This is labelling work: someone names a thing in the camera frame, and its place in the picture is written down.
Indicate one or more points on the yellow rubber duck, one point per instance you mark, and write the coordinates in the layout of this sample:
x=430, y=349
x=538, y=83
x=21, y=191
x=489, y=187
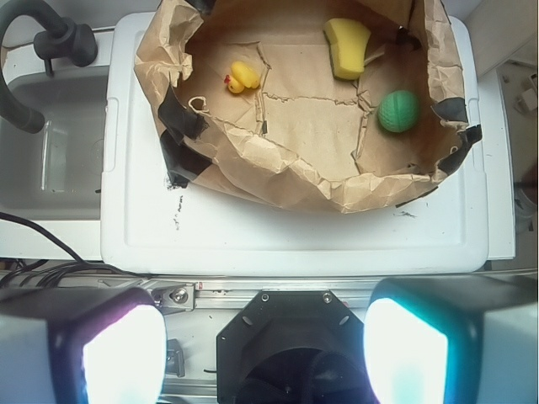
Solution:
x=242, y=76

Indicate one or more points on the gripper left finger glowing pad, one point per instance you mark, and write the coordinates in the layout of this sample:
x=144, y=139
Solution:
x=81, y=345

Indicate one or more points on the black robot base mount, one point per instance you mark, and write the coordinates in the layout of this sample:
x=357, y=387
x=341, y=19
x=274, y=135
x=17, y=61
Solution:
x=292, y=347

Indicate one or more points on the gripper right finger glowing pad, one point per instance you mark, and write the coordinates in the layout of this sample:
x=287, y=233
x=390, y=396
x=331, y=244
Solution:
x=453, y=339

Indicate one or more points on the yellow sponge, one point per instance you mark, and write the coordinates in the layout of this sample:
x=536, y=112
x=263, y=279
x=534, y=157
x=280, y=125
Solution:
x=347, y=40

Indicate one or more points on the crumpled brown paper bag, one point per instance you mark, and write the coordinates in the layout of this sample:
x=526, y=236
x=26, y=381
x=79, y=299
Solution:
x=304, y=140

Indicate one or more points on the green round sponge ball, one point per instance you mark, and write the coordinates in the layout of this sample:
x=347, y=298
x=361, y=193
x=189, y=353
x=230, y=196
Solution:
x=399, y=111

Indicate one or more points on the white plastic bin lid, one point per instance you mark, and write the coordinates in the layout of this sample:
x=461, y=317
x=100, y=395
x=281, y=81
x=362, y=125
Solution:
x=149, y=226

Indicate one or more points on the grey sink basin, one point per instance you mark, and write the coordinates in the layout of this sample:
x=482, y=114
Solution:
x=56, y=173

